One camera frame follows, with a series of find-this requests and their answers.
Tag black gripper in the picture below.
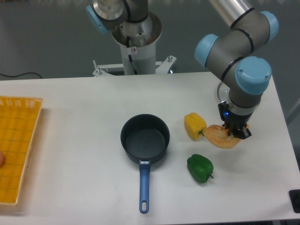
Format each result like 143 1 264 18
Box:
218 101 252 140

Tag triangle bread pastry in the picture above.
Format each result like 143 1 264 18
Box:
203 125 242 149

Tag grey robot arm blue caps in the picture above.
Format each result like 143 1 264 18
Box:
86 0 279 139

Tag yellow bell pepper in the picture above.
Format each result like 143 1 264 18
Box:
184 112 207 141

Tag green bell pepper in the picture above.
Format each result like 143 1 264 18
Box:
187 154 214 184

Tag black device at table edge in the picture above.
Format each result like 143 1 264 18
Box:
289 189 300 213

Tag yellow woven basket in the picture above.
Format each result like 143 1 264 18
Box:
0 96 43 205

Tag dark saucepan blue handle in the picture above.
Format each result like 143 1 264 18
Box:
120 114 170 214

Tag white pedestal base plate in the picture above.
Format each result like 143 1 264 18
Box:
91 55 178 77

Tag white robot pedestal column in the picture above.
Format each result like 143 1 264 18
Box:
111 12 162 75

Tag black cable on floor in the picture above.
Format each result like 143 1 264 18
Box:
0 72 43 79

